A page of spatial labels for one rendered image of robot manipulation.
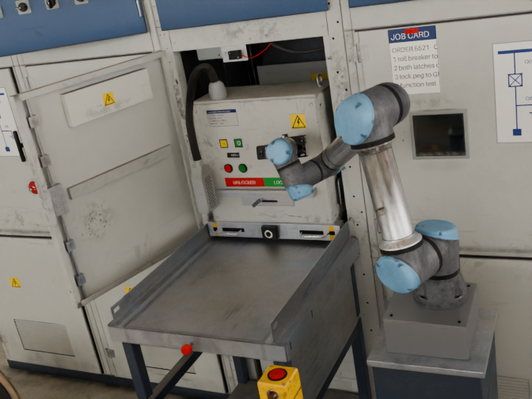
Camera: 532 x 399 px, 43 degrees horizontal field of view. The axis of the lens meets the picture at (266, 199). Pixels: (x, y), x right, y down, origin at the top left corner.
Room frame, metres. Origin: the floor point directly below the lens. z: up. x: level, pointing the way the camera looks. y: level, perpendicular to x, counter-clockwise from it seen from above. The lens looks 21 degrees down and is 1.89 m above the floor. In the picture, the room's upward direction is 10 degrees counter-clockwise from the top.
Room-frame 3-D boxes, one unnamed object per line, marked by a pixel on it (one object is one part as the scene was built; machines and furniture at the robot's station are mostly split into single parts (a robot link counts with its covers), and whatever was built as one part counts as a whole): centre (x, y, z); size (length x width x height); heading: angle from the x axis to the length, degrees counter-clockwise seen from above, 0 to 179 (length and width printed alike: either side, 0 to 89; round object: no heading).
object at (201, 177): (2.35, 0.21, 1.09); 0.08 x 0.05 x 0.17; 152
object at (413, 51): (2.06, -0.52, 1.47); 0.15 x 0.01 x 0.21; 62
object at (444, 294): (1.70, -0.45, 0.91); 0.15 x 0.15 x 0.10
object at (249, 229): (2.32, -0.01, 0.89); 0.54 x 0.05 x 0.06; 62
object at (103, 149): (2.31, 0.50, 1.21); 0.63 x 0.07 x 0.74; 136
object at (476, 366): (1.68, -0.41, 0.74); 0.32 x 0.32 x 0.02; 63
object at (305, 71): (2.89, -0.32, 1.28); 0.58 x 0.02 x 0.19; 62
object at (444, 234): (1.69, -0.44, 1.03); 0.13 x 0.12 x 0.14; 128
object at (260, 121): (2.31, 0.00, 1.15); 0.48 x 0.01 x 0.48; 62
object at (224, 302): (2.05, 0.13, 0.82); 0.68 x 0.62 x 0.06; 152
